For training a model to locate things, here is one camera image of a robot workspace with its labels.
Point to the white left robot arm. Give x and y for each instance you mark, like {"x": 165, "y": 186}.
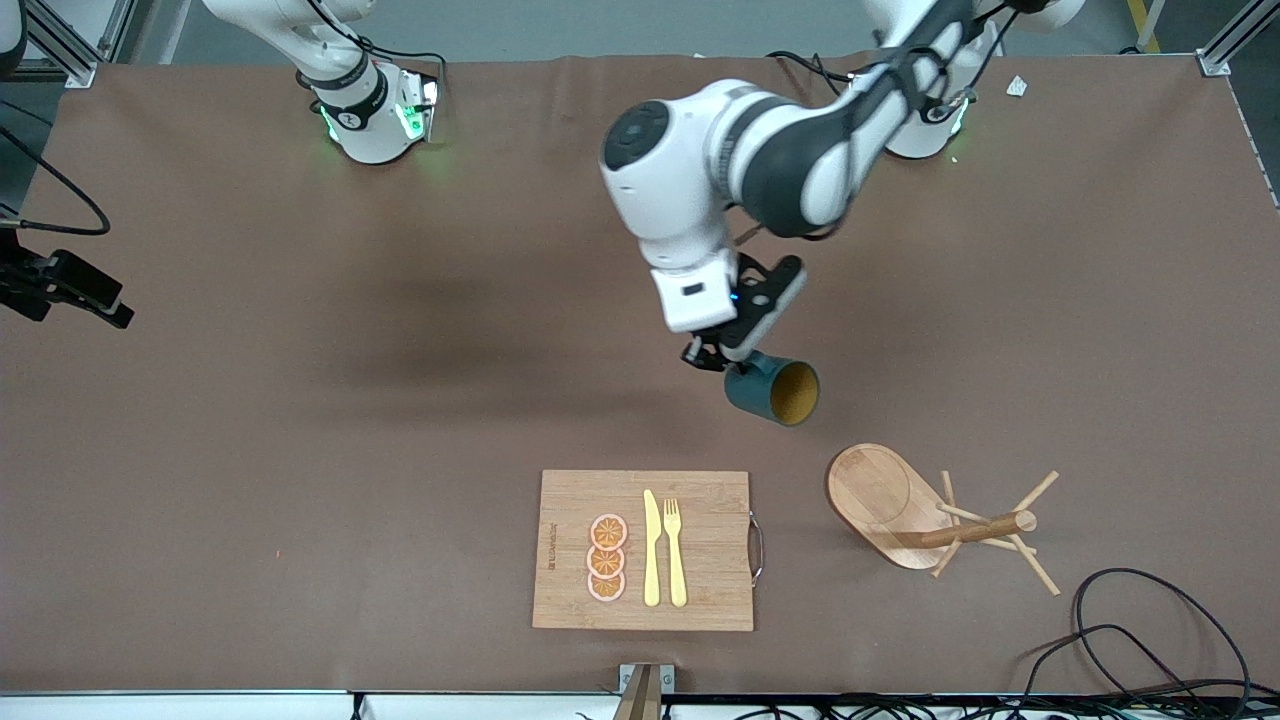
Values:
{"x": 680, "y": 170}

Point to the brown table cover sheet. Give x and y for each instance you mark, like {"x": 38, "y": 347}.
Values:
{"x": 300, "y": 450}

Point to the aluminium frame profile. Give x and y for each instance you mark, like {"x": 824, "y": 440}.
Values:
{"x": 75, "y": 72}
{"x": 1215, "y": 62}

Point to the brown angled bar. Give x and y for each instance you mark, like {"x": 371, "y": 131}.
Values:
{"x": 640, "y": 700}

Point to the metal table edge bracket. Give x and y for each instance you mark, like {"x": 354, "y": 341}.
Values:
{"x": 668, "y": 678}

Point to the orange slice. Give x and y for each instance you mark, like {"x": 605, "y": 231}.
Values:
{"x": 606, "y": 561}
{"x": 606, "y": 586}

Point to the teal mug with tan inside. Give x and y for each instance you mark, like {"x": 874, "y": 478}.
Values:
{"x": 760, "y": 395}

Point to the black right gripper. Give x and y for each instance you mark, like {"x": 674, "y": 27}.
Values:
{"x": 62, "y": 281}

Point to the wooden mug rack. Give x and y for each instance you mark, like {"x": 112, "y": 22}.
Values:
{"x": 875, "y": 495}

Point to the yellow plastic fork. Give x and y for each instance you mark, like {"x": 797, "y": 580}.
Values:
{"x": 677, "y": 570}

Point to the bamboo cutting board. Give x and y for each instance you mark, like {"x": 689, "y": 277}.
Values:
{"x": 710, "y": 560}

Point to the white paper scrap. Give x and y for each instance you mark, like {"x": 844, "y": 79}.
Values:
{"x": 1017, "y": 87}

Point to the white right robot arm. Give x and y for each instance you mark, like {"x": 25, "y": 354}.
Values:
{"x": 365, "y": 125}

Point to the yellow plastic knife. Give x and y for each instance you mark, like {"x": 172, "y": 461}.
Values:
{"x": 652, "y": 560}

